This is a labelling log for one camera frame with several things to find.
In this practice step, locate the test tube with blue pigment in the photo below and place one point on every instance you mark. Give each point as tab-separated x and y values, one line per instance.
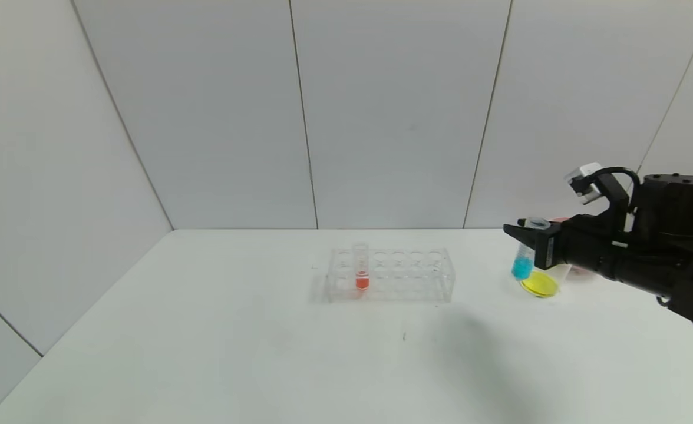
522	268

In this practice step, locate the clear plastic test tube rack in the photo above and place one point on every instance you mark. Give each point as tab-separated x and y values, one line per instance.
405	282

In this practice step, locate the clear glass beaker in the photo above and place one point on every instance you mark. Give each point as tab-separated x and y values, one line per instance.
540	284

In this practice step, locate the pink bowl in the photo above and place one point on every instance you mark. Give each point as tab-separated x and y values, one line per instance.
579	271

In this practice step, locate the test tube with orange pigment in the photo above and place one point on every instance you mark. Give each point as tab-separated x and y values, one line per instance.
362	281

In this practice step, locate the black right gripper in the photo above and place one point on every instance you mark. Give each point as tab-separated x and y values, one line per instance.
547	251

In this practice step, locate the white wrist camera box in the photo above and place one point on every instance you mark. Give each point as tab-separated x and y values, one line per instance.
583	181

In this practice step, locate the black and grey right robot arm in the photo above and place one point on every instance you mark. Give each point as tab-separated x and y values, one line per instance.
676	235

